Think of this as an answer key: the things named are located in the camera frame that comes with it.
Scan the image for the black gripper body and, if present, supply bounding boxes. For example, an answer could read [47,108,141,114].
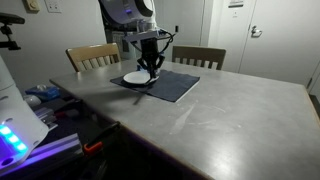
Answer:
[139,36,159,66]

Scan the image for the white round plate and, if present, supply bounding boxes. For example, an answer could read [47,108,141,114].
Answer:
[123,70,160,86]

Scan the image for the dark blue placemat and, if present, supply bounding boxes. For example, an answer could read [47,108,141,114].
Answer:
[110,68,201,103]

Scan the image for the dark brown wooden chair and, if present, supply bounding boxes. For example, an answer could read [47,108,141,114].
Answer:
[171,45,227,71]

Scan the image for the light wooden chair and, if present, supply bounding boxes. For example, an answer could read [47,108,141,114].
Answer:
[65,42,122,73]

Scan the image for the black clamp orange tip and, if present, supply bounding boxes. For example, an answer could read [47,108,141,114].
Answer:
[82,121,121,155]

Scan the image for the white door sign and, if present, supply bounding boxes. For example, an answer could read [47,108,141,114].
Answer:
[228,0,245,9]

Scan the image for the blue tissue box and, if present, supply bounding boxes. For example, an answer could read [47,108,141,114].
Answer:
[25,84,62,102]

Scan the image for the white rounded object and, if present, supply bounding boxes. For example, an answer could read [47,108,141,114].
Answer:
[23,94,43,109]

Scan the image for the beige round thermostat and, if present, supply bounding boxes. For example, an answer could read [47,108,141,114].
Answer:
[22,0,41,14]

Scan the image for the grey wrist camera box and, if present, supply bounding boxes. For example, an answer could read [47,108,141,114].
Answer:
[122,28,168,43]

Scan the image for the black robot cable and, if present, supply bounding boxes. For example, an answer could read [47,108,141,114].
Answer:
[157,29,177,56]

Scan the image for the black clamp red handle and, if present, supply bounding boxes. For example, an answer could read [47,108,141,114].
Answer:
[53,99,84,119]

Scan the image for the silver door handle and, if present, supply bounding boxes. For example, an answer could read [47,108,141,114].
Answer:
[250,25,263,39]

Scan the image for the silver metal bracket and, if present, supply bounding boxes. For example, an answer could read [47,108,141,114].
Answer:
[34,106,59,132]

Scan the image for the aluminium extrusion rail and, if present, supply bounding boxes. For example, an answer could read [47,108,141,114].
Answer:
[0,132,83,176]

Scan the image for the black camera on stand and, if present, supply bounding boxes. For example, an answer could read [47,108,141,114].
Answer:
[0,12,26,51]

